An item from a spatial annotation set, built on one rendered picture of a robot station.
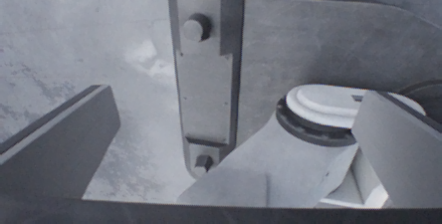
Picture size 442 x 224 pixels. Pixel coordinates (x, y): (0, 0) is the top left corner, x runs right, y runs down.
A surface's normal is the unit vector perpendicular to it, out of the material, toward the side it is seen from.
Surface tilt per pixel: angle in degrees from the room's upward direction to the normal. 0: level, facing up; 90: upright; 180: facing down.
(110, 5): 0
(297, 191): 90
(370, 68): 0
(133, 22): 0
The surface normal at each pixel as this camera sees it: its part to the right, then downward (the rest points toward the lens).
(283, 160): 0.01, -0.86
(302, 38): -0.23, 0.50
